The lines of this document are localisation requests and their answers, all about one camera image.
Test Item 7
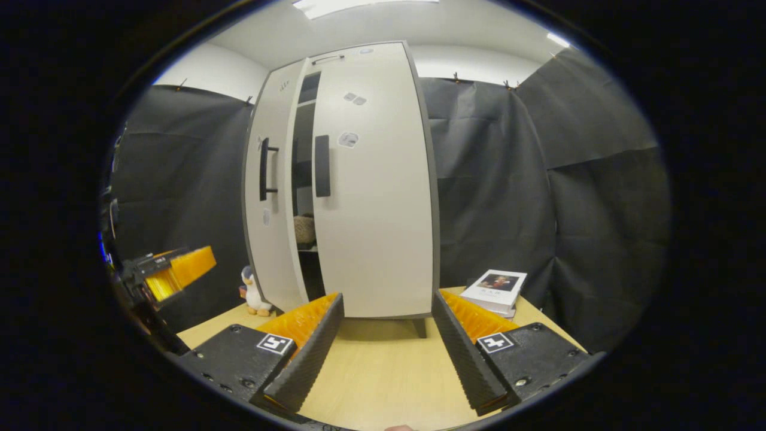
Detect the white shoe cabinet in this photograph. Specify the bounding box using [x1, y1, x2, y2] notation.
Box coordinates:
[242, 41, 442, 339]

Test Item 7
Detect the brown suede shoe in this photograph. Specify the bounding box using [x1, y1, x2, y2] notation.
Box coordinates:
[293, 214, 317, 245]

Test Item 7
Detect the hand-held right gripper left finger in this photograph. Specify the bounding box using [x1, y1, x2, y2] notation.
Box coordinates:
[178, 292, 346, 418]

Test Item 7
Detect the white cabinet door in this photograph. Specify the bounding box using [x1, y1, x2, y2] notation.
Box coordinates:
[311, 65, 434, 319]
[242, 58, 313, 313]

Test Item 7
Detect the black bar door handle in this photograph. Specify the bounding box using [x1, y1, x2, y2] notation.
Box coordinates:
[259, 137, 280, 202]

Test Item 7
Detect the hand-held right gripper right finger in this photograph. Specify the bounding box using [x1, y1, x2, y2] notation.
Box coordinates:
[431, 290, 594, 418]

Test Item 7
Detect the flat black door handle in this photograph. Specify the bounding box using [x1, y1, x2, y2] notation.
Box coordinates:
[315, 135, 331, 198]

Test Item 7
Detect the black backdrop cloth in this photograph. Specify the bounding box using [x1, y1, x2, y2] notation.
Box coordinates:
[419, 48, 671, 354]
[108, 84, 255, 336]

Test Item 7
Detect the white plush duck toy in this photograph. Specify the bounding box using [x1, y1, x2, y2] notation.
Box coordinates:
[239, 266, 273, 317]

